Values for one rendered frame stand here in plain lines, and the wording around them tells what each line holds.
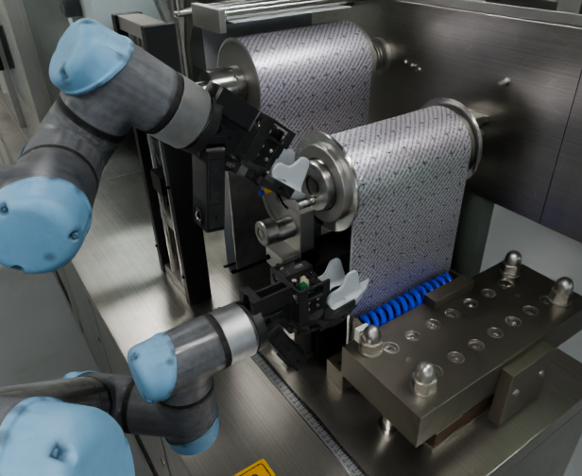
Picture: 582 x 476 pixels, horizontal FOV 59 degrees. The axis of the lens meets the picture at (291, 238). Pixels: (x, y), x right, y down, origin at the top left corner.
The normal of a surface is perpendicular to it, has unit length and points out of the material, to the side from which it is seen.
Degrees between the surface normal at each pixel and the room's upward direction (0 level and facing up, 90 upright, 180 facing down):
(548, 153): 90
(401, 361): 0
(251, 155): 90
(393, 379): 0
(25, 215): 90
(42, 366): 0
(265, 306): 90
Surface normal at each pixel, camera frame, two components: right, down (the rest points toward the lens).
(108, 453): 0.99, -0.07
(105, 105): 0.20, 0.51
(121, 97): 0.41, 0.64
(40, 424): 0.05, -0.94
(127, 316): -0.02, -0.84
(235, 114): 0.56, 0.44
